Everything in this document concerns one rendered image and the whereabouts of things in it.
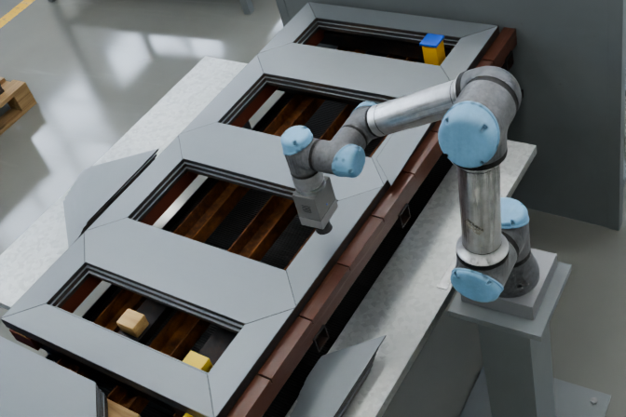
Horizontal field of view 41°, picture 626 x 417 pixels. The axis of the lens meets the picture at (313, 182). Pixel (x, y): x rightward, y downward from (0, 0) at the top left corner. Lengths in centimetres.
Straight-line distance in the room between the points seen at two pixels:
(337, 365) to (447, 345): 94
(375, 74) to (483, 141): 111
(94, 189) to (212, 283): 70
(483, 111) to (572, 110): 135
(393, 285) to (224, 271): 45
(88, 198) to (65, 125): 194
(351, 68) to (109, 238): 94
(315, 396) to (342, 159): 57
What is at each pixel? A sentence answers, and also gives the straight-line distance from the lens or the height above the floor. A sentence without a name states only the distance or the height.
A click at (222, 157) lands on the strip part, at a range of 254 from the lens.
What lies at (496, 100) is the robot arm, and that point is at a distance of 166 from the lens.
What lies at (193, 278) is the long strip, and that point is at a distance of 222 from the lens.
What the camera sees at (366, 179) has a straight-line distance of 231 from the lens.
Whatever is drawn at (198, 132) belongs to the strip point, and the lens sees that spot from 268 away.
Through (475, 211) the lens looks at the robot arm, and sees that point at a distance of 179.
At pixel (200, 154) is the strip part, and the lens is 258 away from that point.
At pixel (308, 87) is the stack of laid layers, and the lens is 274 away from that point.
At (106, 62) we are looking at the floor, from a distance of 501.
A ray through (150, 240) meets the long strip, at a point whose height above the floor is 85.
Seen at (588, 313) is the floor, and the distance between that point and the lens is 303.
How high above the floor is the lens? 238
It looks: 41 degrees down
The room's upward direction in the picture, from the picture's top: 17 degrees counter-clockwise
